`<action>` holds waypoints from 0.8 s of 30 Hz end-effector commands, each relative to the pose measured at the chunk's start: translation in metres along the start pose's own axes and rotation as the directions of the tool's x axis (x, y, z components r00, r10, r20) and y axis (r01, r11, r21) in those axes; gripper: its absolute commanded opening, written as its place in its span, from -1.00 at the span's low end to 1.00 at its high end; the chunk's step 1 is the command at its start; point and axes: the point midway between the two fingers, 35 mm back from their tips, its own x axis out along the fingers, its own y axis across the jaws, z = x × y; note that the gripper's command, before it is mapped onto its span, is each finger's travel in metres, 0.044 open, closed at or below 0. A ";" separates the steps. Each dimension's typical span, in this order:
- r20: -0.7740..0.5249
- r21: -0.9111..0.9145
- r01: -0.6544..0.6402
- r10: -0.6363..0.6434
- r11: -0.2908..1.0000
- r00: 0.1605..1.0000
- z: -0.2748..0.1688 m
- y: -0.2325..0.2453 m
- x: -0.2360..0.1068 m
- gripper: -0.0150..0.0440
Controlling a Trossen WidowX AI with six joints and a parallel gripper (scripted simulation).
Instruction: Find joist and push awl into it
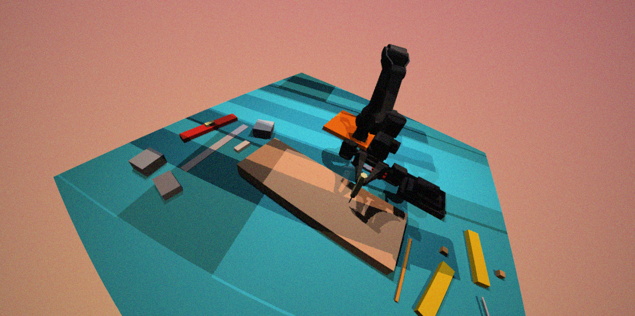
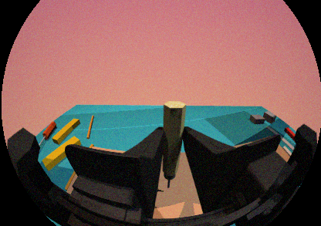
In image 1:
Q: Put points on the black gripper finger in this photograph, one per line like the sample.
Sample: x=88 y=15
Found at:
x=358 y=163
x=377 y=173

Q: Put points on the yellow flat bar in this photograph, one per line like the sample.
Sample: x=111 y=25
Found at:
x=477 y=262
x=435 y=291

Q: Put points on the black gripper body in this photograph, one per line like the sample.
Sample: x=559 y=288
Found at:
x=395 y=174

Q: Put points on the tan wooden floor panel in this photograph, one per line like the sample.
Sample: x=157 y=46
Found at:
x=369 y=227

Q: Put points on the awl with red handle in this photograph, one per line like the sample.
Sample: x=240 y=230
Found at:
x=370 y=169

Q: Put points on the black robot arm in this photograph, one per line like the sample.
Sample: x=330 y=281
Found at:
x=379 y=118

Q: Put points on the orange thin bar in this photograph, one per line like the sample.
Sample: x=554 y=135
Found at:
x=403 y=271

